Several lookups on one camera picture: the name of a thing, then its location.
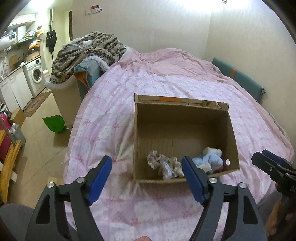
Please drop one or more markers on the wooden chair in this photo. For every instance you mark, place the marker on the wooden chair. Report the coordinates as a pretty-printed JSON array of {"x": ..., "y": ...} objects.
[{"x": 7, "y": 170}]

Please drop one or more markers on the grey patterned knit blanket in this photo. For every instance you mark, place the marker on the grey patterned knit blanket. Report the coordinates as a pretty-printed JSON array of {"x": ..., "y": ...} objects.
[{"x": 104, "y": 48}]

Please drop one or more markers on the brown doormat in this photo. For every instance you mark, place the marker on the brown doormat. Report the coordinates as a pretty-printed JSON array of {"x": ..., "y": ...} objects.
[{"x": 35, "y": 103}]

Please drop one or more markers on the light blue fluffy sock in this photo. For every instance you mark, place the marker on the light blue fluffy sock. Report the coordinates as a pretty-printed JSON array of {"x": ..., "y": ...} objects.
[{"x": 209, "y": 163}]

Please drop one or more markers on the open cardboard box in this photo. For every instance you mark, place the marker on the open cardboard box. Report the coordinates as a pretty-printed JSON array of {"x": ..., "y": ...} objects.
[{"x": 178, "y": 127}]

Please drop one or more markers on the beige scrunchie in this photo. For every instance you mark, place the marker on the beige scrunchie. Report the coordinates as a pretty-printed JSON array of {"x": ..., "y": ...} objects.
[{"x": 153, "y": 160}]

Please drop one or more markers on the pink quilted bed cover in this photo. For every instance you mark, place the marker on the pink quilted bed cover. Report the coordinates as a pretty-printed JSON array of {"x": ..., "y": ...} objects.
[{"x": 104, "y": 125}]

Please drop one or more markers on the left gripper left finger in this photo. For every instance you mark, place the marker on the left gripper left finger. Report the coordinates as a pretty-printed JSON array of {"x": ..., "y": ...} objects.
[{"x": 49, "y": 221}]

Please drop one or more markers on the small white sock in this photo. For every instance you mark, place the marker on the small white sock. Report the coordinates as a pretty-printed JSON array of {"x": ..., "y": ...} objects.
[{"x": 166, "y": 171}]

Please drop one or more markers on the white kitchen appliance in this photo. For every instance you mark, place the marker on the white kitchen appliance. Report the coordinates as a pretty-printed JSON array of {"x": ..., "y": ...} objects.
[{"x": 7, "y": 39}]

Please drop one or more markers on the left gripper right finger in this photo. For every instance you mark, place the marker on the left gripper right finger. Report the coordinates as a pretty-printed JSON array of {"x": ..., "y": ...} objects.
[{"x": 243, "y": 220}]

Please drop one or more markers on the person's right hand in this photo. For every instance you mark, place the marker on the person's right hand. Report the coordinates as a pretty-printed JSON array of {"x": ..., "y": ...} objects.
[{"x": 280, "y": 224}]

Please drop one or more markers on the black hanging bag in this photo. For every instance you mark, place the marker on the black hanging bag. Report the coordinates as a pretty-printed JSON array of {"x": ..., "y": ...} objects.
[{"x": 51, "y": 39}]

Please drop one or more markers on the wall switch with red item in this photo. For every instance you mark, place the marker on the wall switch with red item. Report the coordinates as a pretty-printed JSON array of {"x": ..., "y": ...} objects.
[{"x": 95, "y": 9}]

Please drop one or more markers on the red suitcase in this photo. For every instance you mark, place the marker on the red suitcase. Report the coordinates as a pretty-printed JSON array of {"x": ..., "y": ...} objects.
[{"x": 6, "y": 141}]

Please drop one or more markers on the teal headboard cushion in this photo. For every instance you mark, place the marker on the teal headboard cushion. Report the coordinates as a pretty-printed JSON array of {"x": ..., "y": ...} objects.
[{"x": 252, "y": 87}]

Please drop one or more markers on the white washing machine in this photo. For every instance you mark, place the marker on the white washing machine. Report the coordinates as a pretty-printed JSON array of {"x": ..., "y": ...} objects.
[{"x": 33, "y": 72}]

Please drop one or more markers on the white blue fluffy sock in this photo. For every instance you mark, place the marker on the white blue fluffy sock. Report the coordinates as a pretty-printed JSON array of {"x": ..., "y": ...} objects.
[{"x": 209, "y": 150}]

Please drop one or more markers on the white kitchen cabinet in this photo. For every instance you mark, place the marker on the white kitchen cabinet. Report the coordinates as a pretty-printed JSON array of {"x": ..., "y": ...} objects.
[{"x": 15, "y": 91}]

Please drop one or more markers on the green dustpan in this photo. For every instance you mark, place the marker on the green dustpan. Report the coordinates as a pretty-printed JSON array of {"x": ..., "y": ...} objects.
[{"x": 55, "y": 123}]

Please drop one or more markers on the teal fur-trimmed jacket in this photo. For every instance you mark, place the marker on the teal fur-trimmed jacket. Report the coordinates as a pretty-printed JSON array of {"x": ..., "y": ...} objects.
[{"x": 88, "y": 71}]

